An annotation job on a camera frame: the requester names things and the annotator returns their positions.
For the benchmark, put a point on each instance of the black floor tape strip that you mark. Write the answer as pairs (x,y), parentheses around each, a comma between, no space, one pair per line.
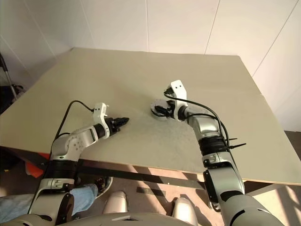
(150,191)

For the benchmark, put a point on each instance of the white robot right leg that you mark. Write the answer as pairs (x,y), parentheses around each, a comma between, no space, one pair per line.
(184,209)

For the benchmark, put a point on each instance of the white robot left leg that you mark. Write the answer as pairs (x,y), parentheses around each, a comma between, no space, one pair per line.
(116,202)

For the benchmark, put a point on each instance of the dark metal table frame bar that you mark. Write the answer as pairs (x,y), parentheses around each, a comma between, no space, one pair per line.
(141,176)

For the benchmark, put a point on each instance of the orange object under table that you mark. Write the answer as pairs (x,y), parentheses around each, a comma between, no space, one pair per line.
(35,168)

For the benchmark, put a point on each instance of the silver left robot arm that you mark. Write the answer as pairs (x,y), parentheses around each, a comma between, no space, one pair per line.
(77,141)

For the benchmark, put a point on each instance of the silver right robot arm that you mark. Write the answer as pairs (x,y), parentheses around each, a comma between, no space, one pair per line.
(211,131)

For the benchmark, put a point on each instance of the white robot leg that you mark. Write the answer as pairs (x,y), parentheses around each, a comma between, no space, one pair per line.
(116,202)
(184,209)

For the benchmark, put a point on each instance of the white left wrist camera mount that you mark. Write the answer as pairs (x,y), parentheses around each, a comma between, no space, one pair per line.
(100,113)

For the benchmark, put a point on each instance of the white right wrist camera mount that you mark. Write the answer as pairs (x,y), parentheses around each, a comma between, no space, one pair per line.
(179,90)

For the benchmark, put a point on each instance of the grey toothed gear ring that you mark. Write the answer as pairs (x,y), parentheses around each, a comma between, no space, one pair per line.
(156,103)

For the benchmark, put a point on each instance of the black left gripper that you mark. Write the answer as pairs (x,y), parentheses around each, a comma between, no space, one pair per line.
(111,124)

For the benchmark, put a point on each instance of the person's leg in jeans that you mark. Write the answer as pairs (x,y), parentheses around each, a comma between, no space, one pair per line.
(18,207)

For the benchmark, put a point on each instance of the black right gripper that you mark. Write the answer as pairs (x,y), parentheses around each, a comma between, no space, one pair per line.
(171,107)

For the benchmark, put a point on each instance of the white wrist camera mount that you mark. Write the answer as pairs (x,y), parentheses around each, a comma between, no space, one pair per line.
(179,90)
(100,113)

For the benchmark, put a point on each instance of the dark sneaker white sole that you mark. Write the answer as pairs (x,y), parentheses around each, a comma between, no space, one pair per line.
(103,184)

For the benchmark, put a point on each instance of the black folding cart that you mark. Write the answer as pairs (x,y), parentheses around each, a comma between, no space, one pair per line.
(7,89)

